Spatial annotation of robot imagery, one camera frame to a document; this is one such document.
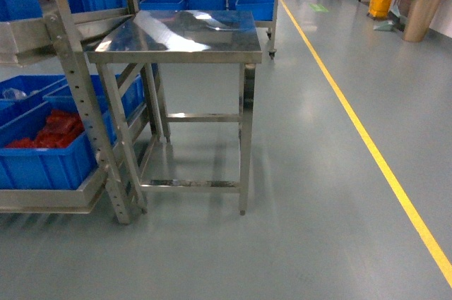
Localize stainless steel flow rack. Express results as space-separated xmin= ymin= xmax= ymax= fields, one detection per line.
xmin=1 ymin=0 xmax=163 ymax=224

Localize red bagged parts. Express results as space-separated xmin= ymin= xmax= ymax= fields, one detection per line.
xmin=4 ymin=109 xmax=84 ymax=149

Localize blue bin with red parts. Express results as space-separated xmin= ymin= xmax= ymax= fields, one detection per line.
xmin=0 ymin=73 xmax=145 ymax=191

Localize tan tall plant pot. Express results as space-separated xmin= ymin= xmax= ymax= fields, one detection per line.
xmin=403 ymin=0 xmax=442 ymax=42

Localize yellow mop bucket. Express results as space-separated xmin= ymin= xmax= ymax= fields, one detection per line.
xmin=367 ymin=0 xmax=392 ymax=20

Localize stainless steel side table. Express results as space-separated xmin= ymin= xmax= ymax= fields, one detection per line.
xmin=88 ymin=10 xmax=262 ymax=215

